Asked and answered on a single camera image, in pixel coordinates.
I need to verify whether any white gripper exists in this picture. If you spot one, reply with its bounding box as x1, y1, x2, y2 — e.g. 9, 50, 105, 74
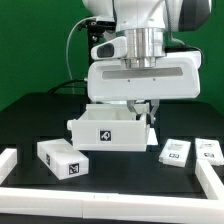
88, 51, 201, 123

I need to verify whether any white cabinet body box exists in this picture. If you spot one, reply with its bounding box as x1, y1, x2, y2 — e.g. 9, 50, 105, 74
67, 103, 150, 152

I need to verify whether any white door panel with tags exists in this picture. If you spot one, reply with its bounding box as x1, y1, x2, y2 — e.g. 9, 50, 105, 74
158, 139, 191, 167

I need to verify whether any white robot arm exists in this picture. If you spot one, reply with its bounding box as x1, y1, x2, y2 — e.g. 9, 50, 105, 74
83, 0, 212, 119

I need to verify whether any white cabinet top block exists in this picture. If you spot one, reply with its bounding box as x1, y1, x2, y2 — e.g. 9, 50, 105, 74
37, 139, 89, 180

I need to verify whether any white sheet with tags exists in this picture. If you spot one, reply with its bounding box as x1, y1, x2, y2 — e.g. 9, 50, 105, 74
147, 128, 158, 146

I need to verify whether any white obstacle fence right piece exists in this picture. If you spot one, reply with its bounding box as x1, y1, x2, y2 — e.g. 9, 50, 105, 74
195, 159, 224, 201

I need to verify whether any white obstacle fence piece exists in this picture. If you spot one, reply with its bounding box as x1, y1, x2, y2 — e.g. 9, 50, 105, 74
195, 159, 224, 201
0, 148, 17, 185

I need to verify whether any white obstacle fence left piece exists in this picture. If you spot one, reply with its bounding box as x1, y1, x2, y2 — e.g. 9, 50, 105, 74
0, 148, 17, 185

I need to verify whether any white obstacle fence front bar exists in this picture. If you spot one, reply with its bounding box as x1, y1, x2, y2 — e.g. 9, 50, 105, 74
0, 187, 224, 224

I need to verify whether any black cable bundle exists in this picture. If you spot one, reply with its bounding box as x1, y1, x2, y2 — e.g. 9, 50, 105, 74
47, 79, 90, 95

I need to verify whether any grey cable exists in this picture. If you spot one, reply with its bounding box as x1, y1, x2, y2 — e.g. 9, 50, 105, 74
65, 17, 92, 96

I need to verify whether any black camera on stand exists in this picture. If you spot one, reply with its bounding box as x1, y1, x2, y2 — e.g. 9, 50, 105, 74
78, 18, 115, 36

